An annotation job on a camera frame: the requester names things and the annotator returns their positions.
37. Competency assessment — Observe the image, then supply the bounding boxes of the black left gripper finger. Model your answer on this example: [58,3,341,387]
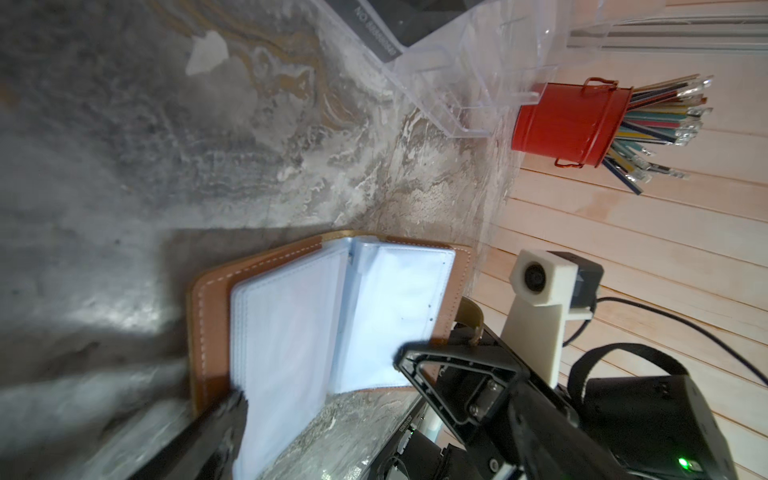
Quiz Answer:
[129,390,248,479]

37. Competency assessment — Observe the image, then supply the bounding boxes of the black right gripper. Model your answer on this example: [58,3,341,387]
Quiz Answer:
[394,326,737,479]

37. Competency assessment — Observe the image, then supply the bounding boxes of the brown leather card holder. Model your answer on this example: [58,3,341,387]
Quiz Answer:
[186,230,475,479]

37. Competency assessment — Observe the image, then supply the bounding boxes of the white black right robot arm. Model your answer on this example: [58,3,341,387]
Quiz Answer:
[370,326,737,479]

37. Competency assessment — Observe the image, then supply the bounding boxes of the clear acrylic card stand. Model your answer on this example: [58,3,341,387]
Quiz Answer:
[316,1,573,138]

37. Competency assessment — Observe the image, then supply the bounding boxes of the black card in stand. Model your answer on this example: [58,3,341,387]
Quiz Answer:
[325,0,481,63]

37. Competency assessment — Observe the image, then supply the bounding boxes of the red metal pencil bucket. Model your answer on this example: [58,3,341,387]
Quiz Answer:
[511,77,633,168]

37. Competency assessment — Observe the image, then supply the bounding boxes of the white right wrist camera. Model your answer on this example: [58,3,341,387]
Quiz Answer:
[500,249,604,388]

